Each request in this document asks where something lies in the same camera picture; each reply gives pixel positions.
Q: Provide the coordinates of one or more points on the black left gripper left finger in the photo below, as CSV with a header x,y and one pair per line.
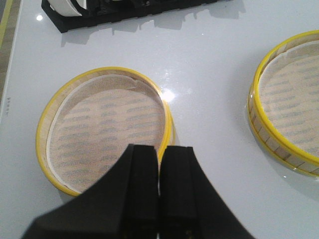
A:
x,y
123,204

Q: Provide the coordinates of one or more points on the white bowl, leftmost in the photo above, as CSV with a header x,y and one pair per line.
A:
x,y
69,8

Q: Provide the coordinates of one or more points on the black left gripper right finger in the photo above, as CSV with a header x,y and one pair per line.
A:
x,y
190,207

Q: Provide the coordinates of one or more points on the bamboo steamer tier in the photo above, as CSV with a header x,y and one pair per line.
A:
x,y
88,123
283,103

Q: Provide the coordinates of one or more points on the black dish rack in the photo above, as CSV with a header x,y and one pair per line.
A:
x,y
110,11

